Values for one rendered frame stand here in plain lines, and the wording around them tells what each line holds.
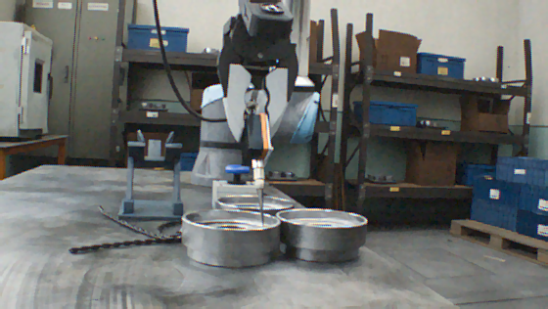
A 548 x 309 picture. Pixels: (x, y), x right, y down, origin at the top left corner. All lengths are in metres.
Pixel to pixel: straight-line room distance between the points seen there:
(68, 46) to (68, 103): 0.50
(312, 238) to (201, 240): 0.12
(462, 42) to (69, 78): 4.07
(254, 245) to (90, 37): 4.03
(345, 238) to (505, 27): 5.54
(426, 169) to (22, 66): 3.55
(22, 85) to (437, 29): 4.18
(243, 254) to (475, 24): 5.36
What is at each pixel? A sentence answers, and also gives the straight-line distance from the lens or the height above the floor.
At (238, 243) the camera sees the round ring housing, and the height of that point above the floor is 0.83.
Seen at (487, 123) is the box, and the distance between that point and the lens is 5.05.
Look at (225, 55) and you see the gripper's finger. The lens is 0.57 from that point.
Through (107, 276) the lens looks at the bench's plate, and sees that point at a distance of 0.45.
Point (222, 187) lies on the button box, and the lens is 0.74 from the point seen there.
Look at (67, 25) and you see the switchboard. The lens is 4.50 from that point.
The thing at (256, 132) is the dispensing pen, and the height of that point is 0.93.
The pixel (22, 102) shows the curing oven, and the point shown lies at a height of 1.00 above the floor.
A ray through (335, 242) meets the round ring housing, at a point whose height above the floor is 0.82.
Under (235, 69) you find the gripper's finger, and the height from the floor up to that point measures 1.00.
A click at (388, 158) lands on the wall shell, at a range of 5.06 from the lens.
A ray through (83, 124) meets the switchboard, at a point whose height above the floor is 0.86.
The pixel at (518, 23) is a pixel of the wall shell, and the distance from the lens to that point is 6.11.
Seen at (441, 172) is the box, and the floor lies 0.59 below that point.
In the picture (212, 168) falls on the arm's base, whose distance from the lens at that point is 1.06.
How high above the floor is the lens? 0.94
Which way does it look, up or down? 3 degrees down
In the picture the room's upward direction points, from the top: 3 degrees clockwise
